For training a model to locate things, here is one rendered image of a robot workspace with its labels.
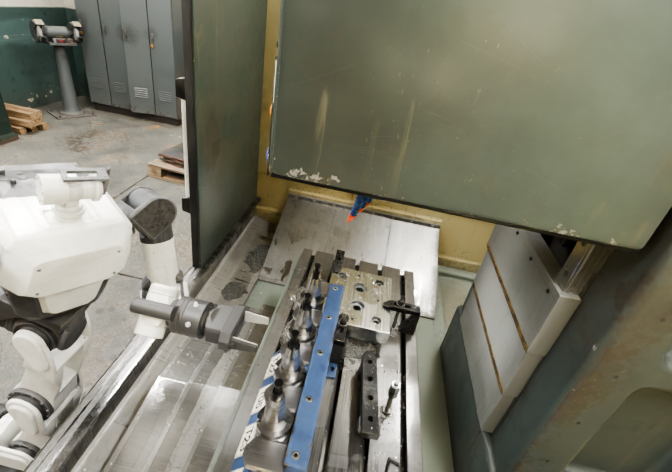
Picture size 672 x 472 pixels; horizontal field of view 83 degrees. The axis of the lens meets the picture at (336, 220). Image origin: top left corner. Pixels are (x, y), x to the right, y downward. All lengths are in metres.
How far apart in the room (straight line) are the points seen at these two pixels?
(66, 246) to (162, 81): 4.89
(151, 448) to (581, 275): 1.19
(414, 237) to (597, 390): 1.36
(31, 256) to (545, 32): 1.01
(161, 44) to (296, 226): 4.04
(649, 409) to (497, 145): 0.72
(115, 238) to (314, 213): 1.30
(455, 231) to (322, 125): 1.71
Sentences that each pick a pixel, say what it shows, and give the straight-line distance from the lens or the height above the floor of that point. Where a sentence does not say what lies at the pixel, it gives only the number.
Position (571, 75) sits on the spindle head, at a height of 1.84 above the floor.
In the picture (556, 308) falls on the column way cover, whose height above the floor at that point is 1.38.
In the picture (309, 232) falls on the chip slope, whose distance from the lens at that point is 2.07.
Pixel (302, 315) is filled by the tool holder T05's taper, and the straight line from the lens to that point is 0.85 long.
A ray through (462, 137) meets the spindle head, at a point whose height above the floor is 1.72.
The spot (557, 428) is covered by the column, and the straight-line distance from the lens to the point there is 1.07.
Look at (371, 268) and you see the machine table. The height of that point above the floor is 0.90.
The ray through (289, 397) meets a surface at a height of 1.22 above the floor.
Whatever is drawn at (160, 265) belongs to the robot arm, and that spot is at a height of 1.14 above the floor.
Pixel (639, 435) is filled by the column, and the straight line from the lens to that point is 1.22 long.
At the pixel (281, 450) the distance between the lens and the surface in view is 0.75.
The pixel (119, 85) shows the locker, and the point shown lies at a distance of 6.17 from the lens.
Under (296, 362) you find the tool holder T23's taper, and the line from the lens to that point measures 0.79.
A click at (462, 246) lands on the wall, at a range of 2.32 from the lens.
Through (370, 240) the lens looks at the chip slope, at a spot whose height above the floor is 0.78.
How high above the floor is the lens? 1.88
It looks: 30 degrees down
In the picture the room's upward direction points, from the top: 10 degrees clockwise
